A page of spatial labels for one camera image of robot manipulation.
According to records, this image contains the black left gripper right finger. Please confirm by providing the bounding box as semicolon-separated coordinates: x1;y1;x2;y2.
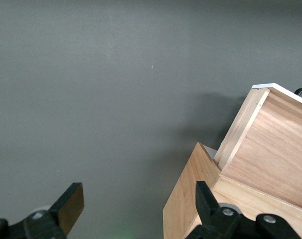
185;180;302;239

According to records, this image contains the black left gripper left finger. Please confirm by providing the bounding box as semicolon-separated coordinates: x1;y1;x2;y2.
0;182;85;239

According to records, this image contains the white-fronted drawer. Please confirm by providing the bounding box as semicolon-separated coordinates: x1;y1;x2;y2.
213;83;302;209

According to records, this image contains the light wooden drawer cabinet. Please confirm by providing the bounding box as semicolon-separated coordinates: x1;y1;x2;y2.
162;141;302;239

